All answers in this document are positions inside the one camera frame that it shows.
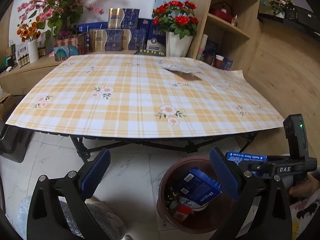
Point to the maroon round trash bin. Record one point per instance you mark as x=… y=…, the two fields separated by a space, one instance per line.
x=185 y=214

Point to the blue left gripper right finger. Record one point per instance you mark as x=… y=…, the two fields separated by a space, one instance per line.
x=224 y=173

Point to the stack of paper cups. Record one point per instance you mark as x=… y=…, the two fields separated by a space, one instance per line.
x=202 y=47

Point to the blue gold gift box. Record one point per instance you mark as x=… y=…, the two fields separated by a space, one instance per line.
x=105 y=39

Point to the black folding table frame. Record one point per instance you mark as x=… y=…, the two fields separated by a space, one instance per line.
x=186 y=145

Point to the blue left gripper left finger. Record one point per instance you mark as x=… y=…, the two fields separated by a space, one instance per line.
x=92 y=172

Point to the gold foil wrapper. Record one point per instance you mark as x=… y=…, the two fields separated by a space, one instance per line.
x=150 y=53

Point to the orange artificial flowers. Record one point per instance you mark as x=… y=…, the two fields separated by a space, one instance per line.
x=28 y=32

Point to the grey crumpled wrapper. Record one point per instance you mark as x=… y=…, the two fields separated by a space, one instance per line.
x=181 y=69

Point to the red rose bouquet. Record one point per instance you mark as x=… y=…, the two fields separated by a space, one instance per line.
x=176 y=17

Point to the pink artificial flower bouquet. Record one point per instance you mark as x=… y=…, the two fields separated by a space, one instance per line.
x=57 y=15

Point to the white flower vase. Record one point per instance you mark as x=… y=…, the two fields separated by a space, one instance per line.
x=176 y=47

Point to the wooden shelf unit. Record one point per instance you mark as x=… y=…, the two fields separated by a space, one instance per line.
x=233 y=24

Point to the person's right hand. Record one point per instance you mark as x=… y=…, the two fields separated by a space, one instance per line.
x=306 y=188

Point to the small dark blue box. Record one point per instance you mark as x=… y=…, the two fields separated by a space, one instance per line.
x=200 y=188

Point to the blue ice cream box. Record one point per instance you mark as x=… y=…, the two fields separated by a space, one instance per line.
x=238 y=157

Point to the brown glass cup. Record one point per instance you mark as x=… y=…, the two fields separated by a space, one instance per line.
x=208 y=59

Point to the purple blue carton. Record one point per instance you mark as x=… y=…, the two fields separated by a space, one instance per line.
x=227 y=63

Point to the red teapot on shelf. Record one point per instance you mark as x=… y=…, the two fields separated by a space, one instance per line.
x=222 y=10

